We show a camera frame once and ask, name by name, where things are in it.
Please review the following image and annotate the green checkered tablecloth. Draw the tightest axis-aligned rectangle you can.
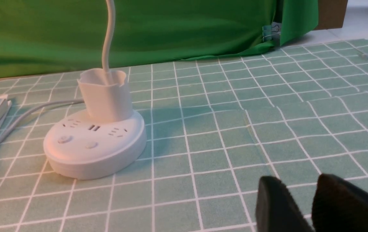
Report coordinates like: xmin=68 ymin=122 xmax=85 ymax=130
xmin=0 ymin=39 xmax=368 ymax=232

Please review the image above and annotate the white desk lamp with base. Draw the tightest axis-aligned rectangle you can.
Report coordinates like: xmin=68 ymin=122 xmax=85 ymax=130
xmin=43 ymin=0 xmax=147 ymax=180

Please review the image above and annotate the brown cardboard box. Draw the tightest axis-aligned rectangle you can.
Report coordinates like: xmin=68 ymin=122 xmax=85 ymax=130
xmin=314 ymin=0 xmax=348 ymax=31

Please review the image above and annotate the white lamp power cable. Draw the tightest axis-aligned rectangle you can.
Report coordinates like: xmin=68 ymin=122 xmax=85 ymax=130
xmin=0 ymin=99 xmax=85 ymax=155

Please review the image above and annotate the green backdrop cloth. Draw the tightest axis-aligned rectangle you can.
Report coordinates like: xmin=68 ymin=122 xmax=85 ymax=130
xmin=0 ymin=0 xmax=318 ymax=78

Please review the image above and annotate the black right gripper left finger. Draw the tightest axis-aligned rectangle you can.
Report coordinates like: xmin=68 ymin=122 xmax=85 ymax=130
xmin=255 ymin=176 xmax=314 ymax=232

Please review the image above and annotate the metal binder clip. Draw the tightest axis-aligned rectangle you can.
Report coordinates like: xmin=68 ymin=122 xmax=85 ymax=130
xmin=262 ymin=22 xmax=281 ymax=42

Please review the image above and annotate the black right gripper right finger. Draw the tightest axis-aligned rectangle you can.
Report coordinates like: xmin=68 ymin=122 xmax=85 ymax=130
xmin=312 ymin=173 xmax=368 ymax=232

